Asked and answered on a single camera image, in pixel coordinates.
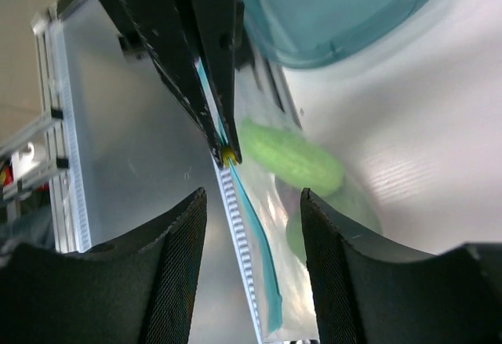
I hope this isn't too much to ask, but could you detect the white slotted cable duct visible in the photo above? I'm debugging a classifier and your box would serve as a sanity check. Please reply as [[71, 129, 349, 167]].
[[51, 8, 256, 343]]

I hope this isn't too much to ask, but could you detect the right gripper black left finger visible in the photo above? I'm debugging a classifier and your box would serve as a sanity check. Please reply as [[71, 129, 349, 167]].
[[1, 188, 207, 343]]

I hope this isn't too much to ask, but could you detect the clear zip top bag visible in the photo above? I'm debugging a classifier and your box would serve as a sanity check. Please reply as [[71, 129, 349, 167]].
[[219, 62, 382, 343]]

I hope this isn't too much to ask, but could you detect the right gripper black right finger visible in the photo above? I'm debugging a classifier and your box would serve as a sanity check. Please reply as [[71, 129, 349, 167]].
[[300, 189, 501, 343]]

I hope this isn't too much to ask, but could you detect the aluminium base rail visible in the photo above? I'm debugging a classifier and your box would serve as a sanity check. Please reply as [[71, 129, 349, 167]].
[[1, 8, 92, 252]]

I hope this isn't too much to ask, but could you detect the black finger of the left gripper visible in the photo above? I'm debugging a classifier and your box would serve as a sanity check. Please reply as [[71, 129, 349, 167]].
[[99, 0, 224, 166], [191, 0, 243, 164]]

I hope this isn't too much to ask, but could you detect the blue plastic tray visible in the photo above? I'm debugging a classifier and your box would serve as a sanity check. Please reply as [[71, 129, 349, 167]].
[[243, 0, 429, 69]]

